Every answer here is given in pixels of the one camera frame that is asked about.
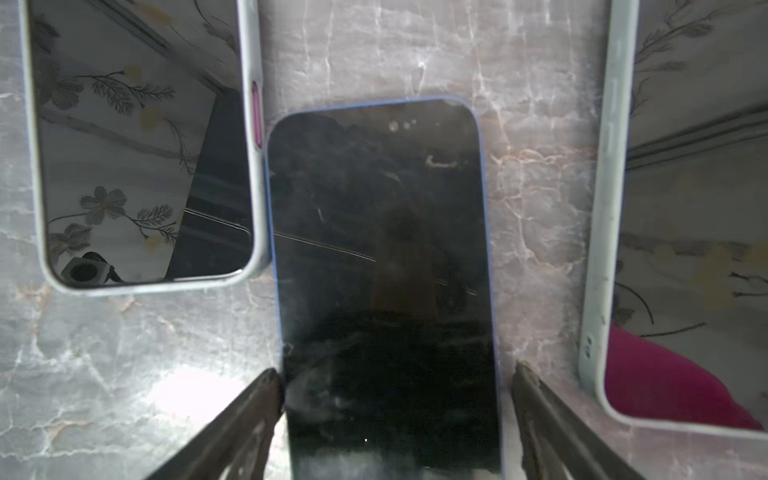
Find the light blue case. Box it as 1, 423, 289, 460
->
17, 0, 274, 298
577, 0, 768, 442

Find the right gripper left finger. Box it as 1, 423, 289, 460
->
149, 368, 284, 479

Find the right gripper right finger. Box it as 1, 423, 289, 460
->
511, 362, 642, 480

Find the blue-edged phone front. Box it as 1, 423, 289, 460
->
602, 0, 768, 432

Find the blue-edged phone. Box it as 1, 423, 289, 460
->
602, 0, 768, 432
266, 98, 502, 479

